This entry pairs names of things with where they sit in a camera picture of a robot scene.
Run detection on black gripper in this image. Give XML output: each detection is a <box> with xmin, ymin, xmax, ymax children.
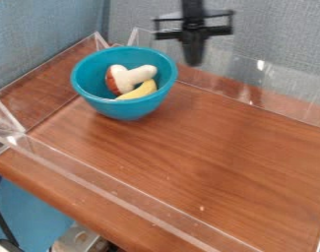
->
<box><xmin>153</xmin><ymin>10</ymin><xmax>235</xmax><ymax>65</ymax></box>

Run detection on plush mushroom toy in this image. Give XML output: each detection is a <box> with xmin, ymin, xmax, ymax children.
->
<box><xmin>107</xmin><ymin>65</ymin><xmax>157</xmax><ymax>95</ymax></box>

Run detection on blue plastic bowl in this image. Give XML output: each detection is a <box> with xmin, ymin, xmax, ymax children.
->
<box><xmin>71</xmin><ymin>46</ymin><xmax>179</xmax><ymax>120</ymax></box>

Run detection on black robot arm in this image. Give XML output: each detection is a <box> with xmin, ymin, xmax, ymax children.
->
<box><xmin>153</xmin><ymin>0</ymin><xmax>235</xmax><ymax>66</ymax></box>

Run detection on yellow plush banana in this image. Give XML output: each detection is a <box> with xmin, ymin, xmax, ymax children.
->
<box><xmin>119</xmin><ymin>79</ymin><xmax>157</xmax><ymax>99</ymax></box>

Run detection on clear acrylic barrier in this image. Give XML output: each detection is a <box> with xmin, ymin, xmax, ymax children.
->
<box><xmin>0</xmin><ymin>34</ymin><xmax>320</xmax><ymax>252</ymax></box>

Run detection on white object under table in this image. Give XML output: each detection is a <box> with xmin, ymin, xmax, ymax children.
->
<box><xmin>49</xmin><ymin>223</ymin><xmax>109</xmax><ymax>252</ymax></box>

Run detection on black stand leg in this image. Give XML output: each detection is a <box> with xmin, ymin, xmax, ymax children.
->
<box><xmin>0</xmin><ymin>213</ymin><xmax>24</xmax><ymax>252</ymax></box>

